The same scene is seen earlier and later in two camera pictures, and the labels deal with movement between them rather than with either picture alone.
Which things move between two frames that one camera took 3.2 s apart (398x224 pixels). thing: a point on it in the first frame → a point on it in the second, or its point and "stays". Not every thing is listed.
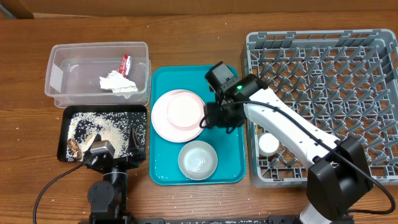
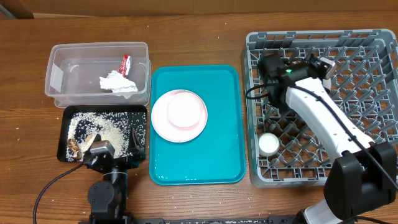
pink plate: [161, 124] stays
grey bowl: [197, 160] → [327, 83]
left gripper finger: [97, 138] stays
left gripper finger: [135, 146] stays
